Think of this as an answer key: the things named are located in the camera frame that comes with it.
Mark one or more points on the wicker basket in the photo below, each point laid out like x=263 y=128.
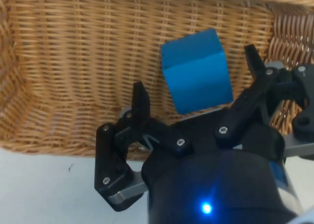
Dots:
x=81 y=62

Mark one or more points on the blue cube block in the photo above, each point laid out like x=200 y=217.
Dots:
x=196 y=77

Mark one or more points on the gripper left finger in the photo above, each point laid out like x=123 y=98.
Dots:
x=137 y=135

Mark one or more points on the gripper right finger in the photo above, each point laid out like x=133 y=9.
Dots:
x=265 y=96

